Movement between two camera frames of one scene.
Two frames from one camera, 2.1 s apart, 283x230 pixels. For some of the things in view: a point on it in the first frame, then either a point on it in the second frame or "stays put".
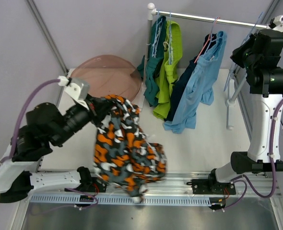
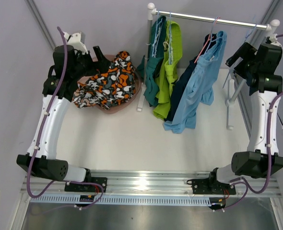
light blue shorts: x=199 y=86 stays put
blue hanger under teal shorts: x=158 y=28 stays put
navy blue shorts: x=180 y=78 stays put
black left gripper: x=99 y=108 → x=101 y=66
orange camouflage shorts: x=124 y=157 → x=114 y=84
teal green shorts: x=149 y=67 stays put
